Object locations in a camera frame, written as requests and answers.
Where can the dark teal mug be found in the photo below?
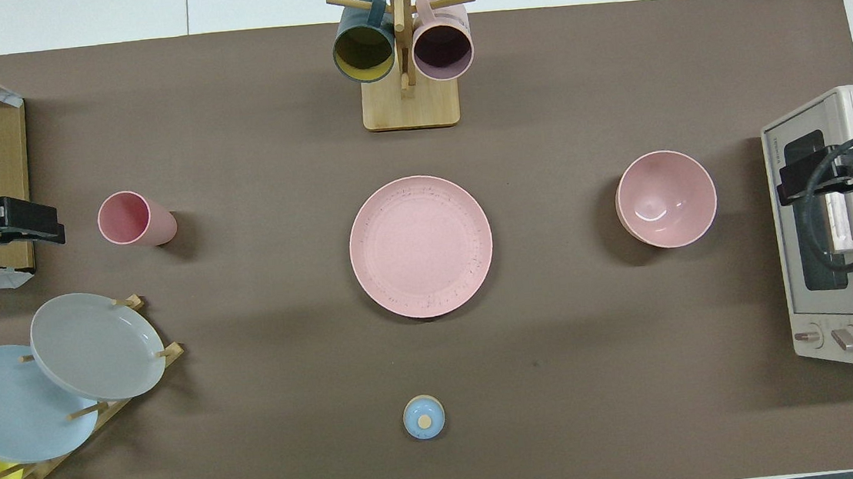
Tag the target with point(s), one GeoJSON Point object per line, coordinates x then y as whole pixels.
{"type": "Point", "coordinates": [364, 52]}

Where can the light blue plate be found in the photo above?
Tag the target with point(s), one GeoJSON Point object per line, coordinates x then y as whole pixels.
{"type": "Point", "coordinates": [1, 408]}

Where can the grey plate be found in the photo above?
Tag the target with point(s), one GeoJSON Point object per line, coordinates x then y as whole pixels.
{"type": "Point", "coordinates": [96, 345]}

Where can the brown table mat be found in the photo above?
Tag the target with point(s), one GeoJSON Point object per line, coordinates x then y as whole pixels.
{"type": "Point", "coordinates": [538, 106]}

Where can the wooden plate rack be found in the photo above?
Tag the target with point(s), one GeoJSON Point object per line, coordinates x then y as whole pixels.
{"type": "Point", "coordinates": [171, 352]}

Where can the pink bowl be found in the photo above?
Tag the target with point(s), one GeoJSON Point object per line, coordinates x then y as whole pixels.
{"type": "Point", "coordinates": [666, 199]}

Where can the wooden mug tree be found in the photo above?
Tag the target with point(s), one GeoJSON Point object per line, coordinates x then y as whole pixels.
{"type": "Point", "coordinates": [411, 106]}

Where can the small blue bell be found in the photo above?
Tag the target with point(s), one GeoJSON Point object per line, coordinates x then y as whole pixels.
{"type": "Point", "coordinates": [423, 417]}

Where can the pink speckled plate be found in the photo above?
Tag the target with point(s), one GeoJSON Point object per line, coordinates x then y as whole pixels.
{"type": "Point", "coordinates": [421, 246]}

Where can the pink plastic cup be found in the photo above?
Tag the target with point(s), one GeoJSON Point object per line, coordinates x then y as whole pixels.
{"type": "Point", "coordinates": [123, 218]}

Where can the light pink mug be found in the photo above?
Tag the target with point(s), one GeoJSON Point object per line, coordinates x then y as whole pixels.
{"type": "Point", "coordinates": [443, 49]}

